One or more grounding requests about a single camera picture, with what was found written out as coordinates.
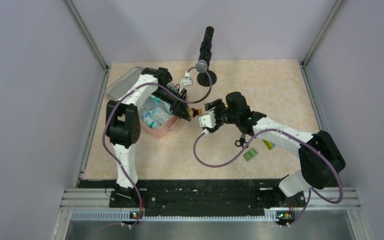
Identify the black handled scissors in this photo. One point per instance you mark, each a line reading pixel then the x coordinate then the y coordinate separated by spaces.
pixel 241 142

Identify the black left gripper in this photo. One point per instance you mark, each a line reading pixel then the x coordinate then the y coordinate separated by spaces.
pixel 181 110

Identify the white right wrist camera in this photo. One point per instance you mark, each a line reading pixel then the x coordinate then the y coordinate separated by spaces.
pixel 207 120

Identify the small green box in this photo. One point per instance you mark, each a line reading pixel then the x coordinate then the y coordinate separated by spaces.
pixel 250 154

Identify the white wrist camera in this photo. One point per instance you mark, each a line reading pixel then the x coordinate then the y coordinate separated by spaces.
pixel 186 82
pixel 207 120

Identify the black microphone on stand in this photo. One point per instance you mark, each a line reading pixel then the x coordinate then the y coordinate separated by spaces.
pixel 205 76

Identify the white bottle green label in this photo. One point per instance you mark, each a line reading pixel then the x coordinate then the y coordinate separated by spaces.
pixel 151 123

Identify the pink medicine kit case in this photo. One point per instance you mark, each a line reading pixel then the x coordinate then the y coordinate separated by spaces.
pixel 120 87

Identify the brown bottle orange cap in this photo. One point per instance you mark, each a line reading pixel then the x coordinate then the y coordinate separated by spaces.
pixel 194 112

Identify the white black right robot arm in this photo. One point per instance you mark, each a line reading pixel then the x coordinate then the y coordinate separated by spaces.
pixel 319 157

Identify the blue packet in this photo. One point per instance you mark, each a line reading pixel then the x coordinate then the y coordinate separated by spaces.
pixel 158 114

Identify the colourful toy block stack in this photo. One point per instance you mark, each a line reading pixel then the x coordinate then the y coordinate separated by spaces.
pixel 270 145

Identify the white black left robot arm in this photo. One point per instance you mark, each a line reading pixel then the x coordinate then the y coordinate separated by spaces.
pixel 123 122

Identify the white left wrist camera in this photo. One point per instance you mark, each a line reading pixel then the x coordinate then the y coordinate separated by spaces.
pixel 186 82

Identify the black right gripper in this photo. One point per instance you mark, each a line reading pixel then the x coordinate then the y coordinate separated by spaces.
pixel 211 105

